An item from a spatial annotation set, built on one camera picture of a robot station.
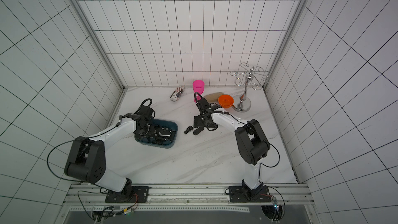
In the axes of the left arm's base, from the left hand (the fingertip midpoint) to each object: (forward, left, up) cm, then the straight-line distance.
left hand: (147, 136), depth 89 cm
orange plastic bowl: (+28, -49, -1) cm, 57 cm away
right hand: (+10, -33, +1) cm, 34 cm away
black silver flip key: (+1, -13, -2) cm, 14 cm away
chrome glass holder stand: (+28, -61, -3) cm, 67 cm away
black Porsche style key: (+6, -30, -3) cm, 30 cm away
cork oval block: (+29, -40, +1) cm, 49 cm away
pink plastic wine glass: (+32, -30, +10) cm, 44 cm away
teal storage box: (+8, -13, -1) cm, 15 cm away
